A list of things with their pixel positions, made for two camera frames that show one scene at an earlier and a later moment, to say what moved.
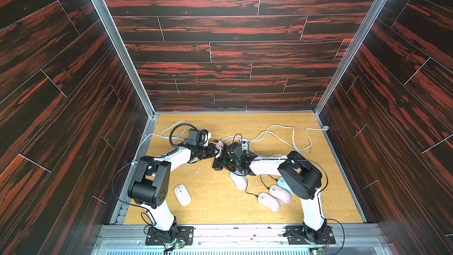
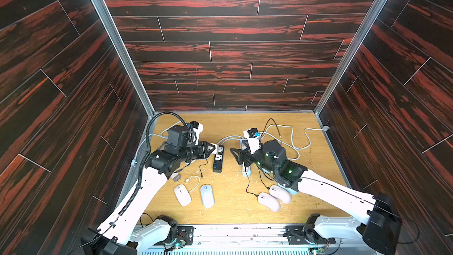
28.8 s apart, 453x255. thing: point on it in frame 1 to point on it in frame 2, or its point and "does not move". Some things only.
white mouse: [240, 181] to [206, 192]
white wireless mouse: [182, 195] does not move
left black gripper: [211, 152] does not move
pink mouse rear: [282, 194] does not move
